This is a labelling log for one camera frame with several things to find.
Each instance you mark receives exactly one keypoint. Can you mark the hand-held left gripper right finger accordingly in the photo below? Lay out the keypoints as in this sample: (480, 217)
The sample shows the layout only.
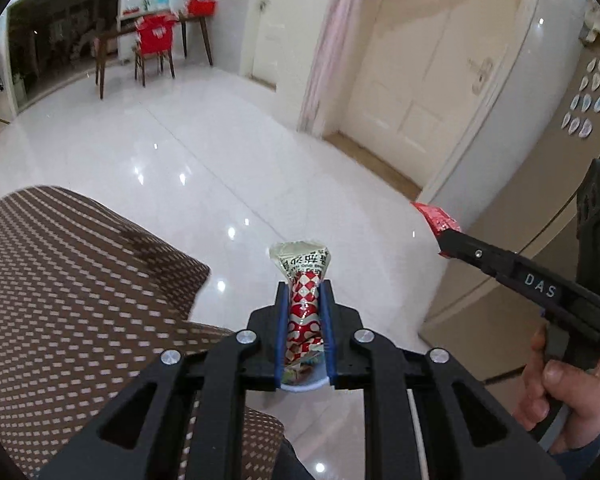
(328, 335)

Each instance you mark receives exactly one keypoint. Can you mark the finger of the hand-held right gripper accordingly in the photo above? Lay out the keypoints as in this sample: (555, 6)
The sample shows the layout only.
(475, 255)

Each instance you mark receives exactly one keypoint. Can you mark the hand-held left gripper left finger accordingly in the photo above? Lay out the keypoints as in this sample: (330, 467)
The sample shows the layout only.
(280, 335)

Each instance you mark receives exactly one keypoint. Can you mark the red white patterned snack wrapper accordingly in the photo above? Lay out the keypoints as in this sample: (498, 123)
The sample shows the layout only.
(305, 310)

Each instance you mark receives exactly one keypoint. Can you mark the small red wrapper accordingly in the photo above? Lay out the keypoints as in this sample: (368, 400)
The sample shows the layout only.
(432, 217)

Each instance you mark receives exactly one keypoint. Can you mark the person's right forearm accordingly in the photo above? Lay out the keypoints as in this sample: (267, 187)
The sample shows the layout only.
(592, 460)

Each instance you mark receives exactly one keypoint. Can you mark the person's right hand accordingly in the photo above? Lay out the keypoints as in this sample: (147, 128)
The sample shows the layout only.
(580, 395)

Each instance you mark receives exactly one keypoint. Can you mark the person's leg in jeans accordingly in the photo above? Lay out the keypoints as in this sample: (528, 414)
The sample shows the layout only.
(287, 465)

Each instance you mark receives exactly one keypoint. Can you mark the group of white petal stickers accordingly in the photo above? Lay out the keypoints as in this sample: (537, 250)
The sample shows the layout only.
(587, 100)

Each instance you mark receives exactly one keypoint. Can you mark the cream panelled double door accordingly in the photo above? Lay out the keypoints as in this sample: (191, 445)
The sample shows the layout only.
(430, 85)

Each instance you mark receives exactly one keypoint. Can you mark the brown patterned tablecloth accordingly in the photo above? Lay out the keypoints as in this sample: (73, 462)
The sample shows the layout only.
(80, 285)

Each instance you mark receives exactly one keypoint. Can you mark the pink curtain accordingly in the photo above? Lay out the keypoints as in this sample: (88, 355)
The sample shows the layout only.
(330, 60)

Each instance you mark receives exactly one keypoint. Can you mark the wooden chair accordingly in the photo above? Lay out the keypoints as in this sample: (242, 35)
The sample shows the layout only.
(152, 62)

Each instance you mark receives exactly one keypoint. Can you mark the plain white door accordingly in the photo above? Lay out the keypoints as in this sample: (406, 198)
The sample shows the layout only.
(267, 25)

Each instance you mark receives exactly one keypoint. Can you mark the red chair cover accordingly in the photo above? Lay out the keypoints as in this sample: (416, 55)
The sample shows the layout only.
(155, 35)

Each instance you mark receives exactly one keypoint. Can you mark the red bag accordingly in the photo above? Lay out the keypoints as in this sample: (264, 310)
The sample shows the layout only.
(202, 6)

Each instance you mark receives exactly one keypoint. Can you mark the long wooden table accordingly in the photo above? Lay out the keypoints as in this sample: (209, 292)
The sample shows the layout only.
(115, 35)

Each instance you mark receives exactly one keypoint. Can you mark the dark glass sliding door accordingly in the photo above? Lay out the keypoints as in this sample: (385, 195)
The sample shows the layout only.
(55, 35)

